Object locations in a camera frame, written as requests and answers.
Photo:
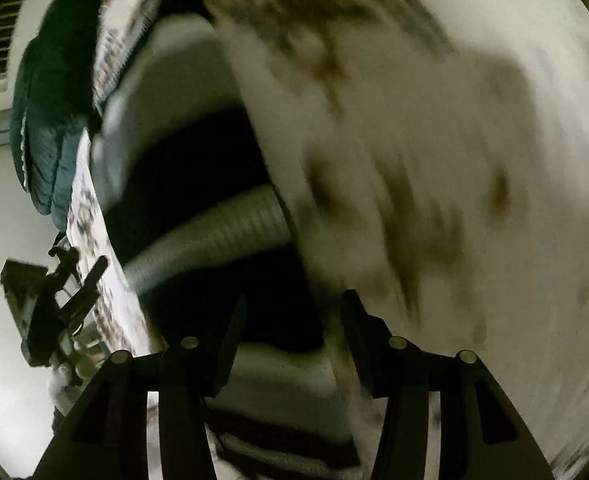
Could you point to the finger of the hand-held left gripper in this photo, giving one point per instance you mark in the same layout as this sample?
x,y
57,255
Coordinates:
x,y
67,260
92,280

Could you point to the striped knit sweater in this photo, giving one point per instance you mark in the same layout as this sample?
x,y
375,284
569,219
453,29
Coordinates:
x,y
184,170

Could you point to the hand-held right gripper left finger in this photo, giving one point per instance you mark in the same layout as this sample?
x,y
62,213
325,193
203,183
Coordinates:
x,y
227,350

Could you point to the dark green folded quilt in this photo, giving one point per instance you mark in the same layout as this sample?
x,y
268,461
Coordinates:
x,y
69,85

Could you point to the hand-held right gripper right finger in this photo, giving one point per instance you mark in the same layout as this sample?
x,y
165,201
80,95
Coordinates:
x,y
364,345

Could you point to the dark green pillow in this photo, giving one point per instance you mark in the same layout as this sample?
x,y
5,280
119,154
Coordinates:
x,y
32,110

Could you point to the floral bedsheet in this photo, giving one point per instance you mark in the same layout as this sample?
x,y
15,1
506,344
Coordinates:
x,y
424,135

